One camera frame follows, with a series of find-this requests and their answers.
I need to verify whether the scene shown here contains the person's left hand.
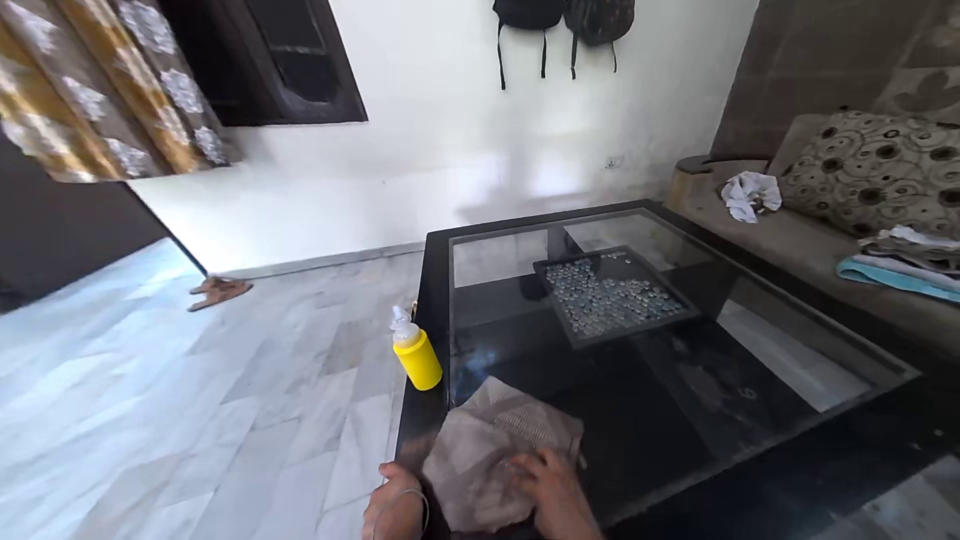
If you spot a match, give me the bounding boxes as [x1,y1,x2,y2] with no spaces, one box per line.
[363,461,426,528]

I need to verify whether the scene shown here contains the person's right hand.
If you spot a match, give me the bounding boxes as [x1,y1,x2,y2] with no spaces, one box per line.
[507,447,591,521]

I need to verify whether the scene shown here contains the grey-brown cloth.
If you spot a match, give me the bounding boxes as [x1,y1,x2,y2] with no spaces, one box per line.
[421,376,585,534]

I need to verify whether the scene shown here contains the person's right forearm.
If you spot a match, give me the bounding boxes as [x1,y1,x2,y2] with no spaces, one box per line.
[534,505,605,540]

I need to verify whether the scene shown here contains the person's left forearm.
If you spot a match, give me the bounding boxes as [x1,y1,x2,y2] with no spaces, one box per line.
[362,523,426,540]

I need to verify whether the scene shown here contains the yellow spray bottle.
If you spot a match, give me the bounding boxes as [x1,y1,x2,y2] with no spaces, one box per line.
[390,305,444,393]

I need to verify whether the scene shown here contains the black glass-topped table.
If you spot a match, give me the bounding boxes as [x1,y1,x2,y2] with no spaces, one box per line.
[394,198,960,540]

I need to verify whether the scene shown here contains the black square tray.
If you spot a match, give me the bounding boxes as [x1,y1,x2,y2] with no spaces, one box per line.
[533,245,702,350]

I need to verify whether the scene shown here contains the pile of glass pebbles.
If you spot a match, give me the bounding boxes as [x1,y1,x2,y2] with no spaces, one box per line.
[544,251,687,339]

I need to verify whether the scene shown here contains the brown sandals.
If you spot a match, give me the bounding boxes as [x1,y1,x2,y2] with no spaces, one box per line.
[187,276,254,313]

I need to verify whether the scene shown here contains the beige sofa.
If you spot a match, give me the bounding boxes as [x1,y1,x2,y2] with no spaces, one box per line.
[663,112,960,350]

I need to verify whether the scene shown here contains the crumpled white cloth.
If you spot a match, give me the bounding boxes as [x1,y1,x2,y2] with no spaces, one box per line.
[720,171,783,225]

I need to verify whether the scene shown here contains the dark framed window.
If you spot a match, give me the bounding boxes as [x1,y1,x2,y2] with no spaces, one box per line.
[156,0,369,128]

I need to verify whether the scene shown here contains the stack of folded clothes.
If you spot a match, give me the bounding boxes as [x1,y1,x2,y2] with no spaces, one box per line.
[836,225,960,304]

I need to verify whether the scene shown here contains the circle-patterned cushion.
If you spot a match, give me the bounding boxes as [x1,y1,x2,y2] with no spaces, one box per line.
[778,110,960,241]

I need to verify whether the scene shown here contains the dark patterned backpack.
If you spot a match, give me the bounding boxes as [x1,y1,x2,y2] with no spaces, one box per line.
[563,0,636,81]

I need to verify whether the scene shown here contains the plain black backpack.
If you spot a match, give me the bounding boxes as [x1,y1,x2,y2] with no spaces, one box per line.
[492,0,566,92]

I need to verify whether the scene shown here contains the gold and grey floral curtain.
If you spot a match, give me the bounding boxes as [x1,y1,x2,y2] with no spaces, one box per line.
[0,0,240,185]

